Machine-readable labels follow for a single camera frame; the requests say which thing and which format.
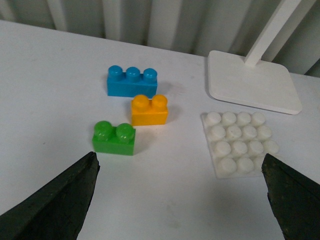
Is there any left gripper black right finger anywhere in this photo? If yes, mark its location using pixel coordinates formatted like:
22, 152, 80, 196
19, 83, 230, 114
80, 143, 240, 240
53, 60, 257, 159
261, 154, 320, 240

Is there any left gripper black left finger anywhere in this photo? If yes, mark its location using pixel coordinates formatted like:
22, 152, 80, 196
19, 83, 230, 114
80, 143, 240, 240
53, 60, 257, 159
0, 152, 100, 240

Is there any yellow two-stud block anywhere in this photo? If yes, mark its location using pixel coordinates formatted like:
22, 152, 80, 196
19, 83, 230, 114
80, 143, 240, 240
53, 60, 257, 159
131, 94, 169, 126

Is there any green two-stud block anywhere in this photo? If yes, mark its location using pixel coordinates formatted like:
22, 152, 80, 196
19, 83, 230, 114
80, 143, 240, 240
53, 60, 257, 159
92, 120, 136, 156

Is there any blue three-stud block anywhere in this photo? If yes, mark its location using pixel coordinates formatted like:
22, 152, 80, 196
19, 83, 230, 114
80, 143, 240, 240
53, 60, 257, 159
106, 65, 158, 99

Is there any white desk lamp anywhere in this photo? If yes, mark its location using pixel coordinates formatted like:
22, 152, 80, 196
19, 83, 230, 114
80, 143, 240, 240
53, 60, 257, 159
207, 0, 302, 115

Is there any grey pleated curtain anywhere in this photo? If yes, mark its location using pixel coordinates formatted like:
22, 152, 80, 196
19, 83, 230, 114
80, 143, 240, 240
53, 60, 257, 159
0, 0, 320, 77

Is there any white studded base plate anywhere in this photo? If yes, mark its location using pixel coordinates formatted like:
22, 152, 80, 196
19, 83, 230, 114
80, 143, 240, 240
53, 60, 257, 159
200, 111, 280, 179

